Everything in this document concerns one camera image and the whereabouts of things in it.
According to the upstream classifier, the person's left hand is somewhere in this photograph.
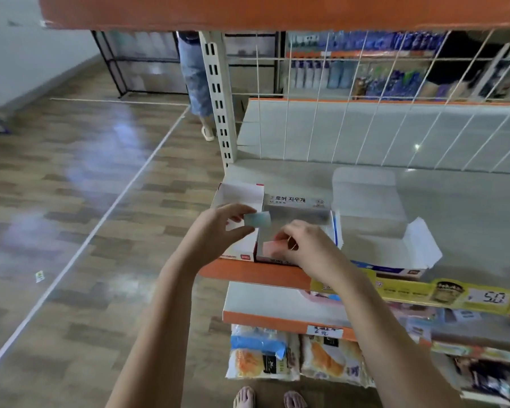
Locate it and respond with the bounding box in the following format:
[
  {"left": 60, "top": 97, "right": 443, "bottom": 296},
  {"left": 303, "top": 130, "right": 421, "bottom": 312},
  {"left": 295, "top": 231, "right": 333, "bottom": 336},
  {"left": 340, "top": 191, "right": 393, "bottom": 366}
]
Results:
[{"left": 172, "top": 203, "right": 258, "bottom": 277}]

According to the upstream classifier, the person's right hand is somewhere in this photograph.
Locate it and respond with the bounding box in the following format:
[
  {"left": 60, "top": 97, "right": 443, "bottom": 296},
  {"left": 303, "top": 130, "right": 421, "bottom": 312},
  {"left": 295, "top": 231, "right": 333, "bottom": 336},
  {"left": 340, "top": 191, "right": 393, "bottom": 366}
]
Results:
[{"left": 262, "top": 220, "right": 358, "bottom": 290}]

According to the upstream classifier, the teal small box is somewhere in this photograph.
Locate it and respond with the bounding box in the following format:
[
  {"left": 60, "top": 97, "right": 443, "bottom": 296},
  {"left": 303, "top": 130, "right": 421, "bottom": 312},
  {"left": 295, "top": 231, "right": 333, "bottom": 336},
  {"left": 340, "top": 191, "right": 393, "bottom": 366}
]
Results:
[{"left": 244, "top": 210, "right": 273, "bottom": 228}]

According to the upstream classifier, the red eraser display box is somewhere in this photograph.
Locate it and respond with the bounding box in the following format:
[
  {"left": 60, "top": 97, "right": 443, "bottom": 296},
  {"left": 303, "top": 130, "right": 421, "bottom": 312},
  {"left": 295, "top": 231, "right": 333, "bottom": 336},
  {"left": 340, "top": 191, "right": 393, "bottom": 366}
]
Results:
[{"left": 211, "top": 182, "right": 265, "bottom": 262}]

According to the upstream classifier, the box of pink-blue erasers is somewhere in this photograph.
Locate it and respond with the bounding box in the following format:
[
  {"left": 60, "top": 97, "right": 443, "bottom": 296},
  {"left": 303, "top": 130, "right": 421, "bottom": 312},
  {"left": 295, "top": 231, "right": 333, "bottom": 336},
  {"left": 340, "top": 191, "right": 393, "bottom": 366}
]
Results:
[{"left": 257, "top": 184, "right": 343, "bottom": 265}]

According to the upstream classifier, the blue white eraser box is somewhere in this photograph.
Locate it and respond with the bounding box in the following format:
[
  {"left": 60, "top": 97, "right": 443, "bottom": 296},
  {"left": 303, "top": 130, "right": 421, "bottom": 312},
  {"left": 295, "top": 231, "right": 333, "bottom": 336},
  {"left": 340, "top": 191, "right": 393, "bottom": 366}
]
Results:
[{"left": 331, "top": 167, "right": 444, "bottom": 278}]

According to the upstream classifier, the person's left forearm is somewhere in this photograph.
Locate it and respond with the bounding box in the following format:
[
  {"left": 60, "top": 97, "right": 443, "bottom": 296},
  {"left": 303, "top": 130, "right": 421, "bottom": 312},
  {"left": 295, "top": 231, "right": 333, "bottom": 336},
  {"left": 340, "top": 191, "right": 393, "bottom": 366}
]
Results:
[{"left": 106, "top": 254, "right": 207, "bottom": 408}]

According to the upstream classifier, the person's right forearm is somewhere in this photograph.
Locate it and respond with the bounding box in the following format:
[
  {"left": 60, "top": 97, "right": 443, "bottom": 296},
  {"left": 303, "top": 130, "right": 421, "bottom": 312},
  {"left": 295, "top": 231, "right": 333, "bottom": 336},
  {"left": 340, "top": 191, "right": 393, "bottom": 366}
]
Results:
[{"left": 327, "top": 267, "right": 469, "bottom": 408}]

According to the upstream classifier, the white orange metal shelf unit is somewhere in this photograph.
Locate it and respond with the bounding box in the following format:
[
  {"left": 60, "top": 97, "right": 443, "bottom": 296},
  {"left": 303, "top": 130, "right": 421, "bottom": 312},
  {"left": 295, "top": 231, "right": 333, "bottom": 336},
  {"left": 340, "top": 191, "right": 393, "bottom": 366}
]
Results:
[{"left": 38, "top": 0, "right": 510, "bottom": 408}]

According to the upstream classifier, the person's right foot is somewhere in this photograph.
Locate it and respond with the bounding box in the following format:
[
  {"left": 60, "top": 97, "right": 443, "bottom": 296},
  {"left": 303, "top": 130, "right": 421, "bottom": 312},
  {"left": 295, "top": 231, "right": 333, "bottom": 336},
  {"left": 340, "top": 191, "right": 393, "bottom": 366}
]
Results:
[{"left": 282, "top": 390, "right": 309, "bottom": 408}]

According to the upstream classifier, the yellow price label strip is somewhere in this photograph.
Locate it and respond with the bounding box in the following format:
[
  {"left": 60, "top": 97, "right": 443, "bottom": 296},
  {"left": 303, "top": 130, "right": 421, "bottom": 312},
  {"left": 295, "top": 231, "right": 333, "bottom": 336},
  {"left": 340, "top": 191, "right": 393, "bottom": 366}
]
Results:
[{"left": 357, "top": 267, "right": 510, "bottom": 317}]

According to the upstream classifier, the black metal rack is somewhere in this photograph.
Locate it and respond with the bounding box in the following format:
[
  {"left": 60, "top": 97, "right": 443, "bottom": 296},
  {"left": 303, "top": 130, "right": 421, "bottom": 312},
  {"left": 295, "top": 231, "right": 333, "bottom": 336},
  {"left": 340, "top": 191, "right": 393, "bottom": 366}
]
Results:
[{"left": 92, "top": 31, "right": 282, "bottom": 97}]

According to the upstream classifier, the row of blue bottles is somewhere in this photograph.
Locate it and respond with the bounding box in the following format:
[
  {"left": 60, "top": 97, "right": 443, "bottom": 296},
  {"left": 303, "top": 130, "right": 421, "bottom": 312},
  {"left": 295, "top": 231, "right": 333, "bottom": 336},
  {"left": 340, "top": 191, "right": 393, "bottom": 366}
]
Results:
[{"left": 287, "top": 31, "right": 447, "bottom": 103}]

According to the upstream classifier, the row of dark snack packets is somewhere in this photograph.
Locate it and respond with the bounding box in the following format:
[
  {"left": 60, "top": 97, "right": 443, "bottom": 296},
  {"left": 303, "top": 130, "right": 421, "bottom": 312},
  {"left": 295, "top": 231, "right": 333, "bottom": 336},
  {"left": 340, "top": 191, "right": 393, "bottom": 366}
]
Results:
[{"left": 454, "top": 356, "right": 510, "bottom": 405}]

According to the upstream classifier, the white wire grid panel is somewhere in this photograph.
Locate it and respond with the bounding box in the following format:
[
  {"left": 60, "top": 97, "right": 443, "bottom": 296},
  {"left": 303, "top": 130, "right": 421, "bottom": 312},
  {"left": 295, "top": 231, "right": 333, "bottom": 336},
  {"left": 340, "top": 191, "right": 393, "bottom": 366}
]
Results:
[{"left": 238, "top": 31, "right": 510, "bottom": 175}]

